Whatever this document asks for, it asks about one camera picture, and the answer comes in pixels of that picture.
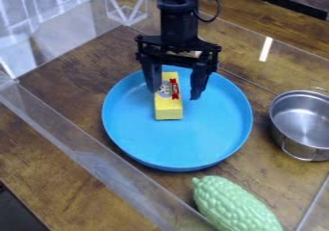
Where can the silver steel pot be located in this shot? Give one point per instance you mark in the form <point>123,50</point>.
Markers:
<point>299,124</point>

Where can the clear acrylic barrier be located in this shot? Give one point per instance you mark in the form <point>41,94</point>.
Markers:
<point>60,164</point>

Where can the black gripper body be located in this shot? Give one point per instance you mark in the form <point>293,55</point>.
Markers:
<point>155,52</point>

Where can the green bitter gourd toy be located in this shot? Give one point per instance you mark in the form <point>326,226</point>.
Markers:
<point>230,207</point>

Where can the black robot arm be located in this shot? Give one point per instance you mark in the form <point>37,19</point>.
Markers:
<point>179,17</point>

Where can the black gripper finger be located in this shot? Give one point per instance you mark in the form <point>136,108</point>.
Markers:
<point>152,73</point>
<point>199,79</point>

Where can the yellow butter block toy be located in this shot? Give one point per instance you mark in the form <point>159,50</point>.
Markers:
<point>167,100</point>

